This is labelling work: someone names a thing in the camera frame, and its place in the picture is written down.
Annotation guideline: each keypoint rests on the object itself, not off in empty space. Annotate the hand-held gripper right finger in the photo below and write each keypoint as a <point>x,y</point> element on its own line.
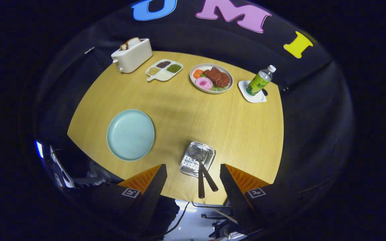
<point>235,197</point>

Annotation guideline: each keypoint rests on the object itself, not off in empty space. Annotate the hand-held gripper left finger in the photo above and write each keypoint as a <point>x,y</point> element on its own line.
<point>151,197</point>

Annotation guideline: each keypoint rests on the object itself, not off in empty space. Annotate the light green plate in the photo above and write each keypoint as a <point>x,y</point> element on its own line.
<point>131,135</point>

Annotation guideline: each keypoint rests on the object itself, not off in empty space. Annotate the device with blue light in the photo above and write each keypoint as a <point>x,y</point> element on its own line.
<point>62,170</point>

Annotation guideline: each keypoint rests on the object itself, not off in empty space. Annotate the white square coaster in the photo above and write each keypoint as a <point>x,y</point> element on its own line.
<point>256,98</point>

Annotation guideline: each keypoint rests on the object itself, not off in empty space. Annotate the green label drink bottle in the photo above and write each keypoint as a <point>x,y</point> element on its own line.
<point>260,82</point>

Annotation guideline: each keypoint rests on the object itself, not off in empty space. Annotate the pink ham slice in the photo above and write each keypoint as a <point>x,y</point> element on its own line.
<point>203,83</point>

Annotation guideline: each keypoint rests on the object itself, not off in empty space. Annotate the brown steak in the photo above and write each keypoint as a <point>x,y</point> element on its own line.
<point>218,77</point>

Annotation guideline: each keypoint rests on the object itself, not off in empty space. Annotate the round plate with food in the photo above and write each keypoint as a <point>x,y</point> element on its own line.
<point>193,83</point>

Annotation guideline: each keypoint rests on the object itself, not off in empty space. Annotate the white divided dish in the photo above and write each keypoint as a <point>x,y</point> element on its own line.
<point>164,76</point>

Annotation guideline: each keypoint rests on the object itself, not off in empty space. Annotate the yellow beans pile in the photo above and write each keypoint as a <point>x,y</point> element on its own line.
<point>153,71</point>

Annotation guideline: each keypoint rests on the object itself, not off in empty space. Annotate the orange carrot slice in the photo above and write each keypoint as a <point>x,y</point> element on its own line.
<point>198,73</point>

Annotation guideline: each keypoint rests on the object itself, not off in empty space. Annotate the green beans pile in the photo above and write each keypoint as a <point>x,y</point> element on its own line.
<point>174,68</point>

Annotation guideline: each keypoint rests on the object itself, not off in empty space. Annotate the dark beans pile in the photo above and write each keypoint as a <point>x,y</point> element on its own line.
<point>163,64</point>

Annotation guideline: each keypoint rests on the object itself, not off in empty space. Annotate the white toaster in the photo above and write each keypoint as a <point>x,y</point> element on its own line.
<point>132,58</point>

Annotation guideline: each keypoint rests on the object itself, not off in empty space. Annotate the brown-crust bread slice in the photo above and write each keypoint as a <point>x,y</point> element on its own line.
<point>123,46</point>

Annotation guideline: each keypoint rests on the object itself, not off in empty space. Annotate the white bread slice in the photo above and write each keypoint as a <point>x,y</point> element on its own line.
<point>133,42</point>

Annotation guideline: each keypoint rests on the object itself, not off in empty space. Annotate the silver clip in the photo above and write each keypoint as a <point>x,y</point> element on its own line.
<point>89,50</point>

